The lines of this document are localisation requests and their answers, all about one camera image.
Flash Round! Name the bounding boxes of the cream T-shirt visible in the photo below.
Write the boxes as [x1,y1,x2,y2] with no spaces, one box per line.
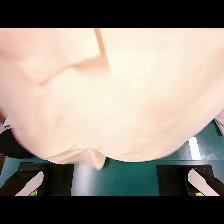
[0,27,224,171]

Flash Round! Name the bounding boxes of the black garment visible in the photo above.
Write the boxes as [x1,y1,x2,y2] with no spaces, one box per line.
[0,128,35,160]

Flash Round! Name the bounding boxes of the silver frame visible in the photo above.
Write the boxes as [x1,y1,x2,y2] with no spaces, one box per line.
[70,162,101,197]

